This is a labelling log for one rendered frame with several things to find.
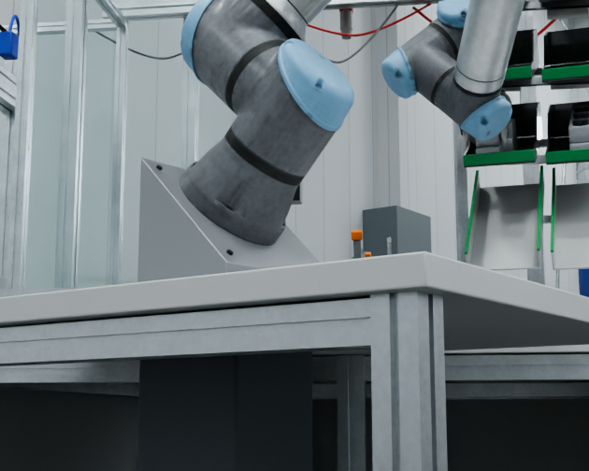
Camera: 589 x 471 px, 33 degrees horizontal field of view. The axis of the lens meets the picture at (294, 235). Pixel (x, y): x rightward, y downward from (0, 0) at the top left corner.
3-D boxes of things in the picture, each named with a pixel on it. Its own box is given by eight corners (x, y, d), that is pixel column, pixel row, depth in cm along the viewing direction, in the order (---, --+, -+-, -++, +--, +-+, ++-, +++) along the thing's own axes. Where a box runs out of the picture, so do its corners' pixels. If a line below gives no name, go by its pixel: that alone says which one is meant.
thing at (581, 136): (595, 159, 181) (593, 121, 179) (570, 161, 182) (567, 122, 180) (595, 150, 188) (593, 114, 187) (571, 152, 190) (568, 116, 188)
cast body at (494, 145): (500, 163, 183) (497, 125, 182) (476, 164, 185) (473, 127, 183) (504, 154, 191) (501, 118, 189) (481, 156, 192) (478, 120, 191)
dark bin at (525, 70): (531, 78, 184) (528, 38, 182) (461, 86, 188) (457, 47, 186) (539, 64, 210) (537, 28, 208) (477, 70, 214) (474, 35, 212)
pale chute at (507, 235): (541, 268, 176) (539, 248, 173) (467, 272, 180) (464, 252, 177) (544, 184, 198) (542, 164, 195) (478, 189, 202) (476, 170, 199)
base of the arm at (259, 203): (213, 233, 121) (256, 167, 118) (161, 164, 131) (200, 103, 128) (295, 254, 132) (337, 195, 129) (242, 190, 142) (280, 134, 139)
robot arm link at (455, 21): (421, 7, 159) (461, -23, 161) (433, 55, 168) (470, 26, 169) (453, 27, 155) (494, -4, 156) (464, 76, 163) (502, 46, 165)
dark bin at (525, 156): (535, 162, 181) (532, 122, 179) (464, 167, 185) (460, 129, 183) (542, 136, 207) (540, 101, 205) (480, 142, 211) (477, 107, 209)
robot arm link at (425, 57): (419, 91, 153) (472, 49, 154) (373, 53, 158) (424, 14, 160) (424, 121, 159) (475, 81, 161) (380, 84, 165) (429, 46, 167)
